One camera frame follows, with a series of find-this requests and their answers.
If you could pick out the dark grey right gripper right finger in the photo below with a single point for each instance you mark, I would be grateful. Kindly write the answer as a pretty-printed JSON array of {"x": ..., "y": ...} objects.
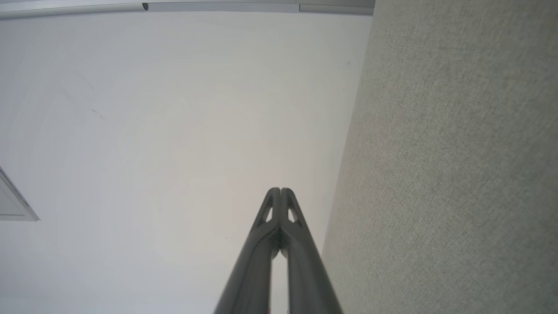
[{"x": 307, "y": 274}]

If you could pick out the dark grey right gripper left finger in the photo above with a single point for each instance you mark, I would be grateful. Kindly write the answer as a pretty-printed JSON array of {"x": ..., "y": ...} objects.
[{"x": 255, "y": 270}]

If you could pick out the grey baseboard rail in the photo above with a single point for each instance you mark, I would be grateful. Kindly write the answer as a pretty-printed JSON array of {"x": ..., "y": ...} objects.
[
  {"x": 65, "y": 10},
  {"x": 335, "y": 9}
]

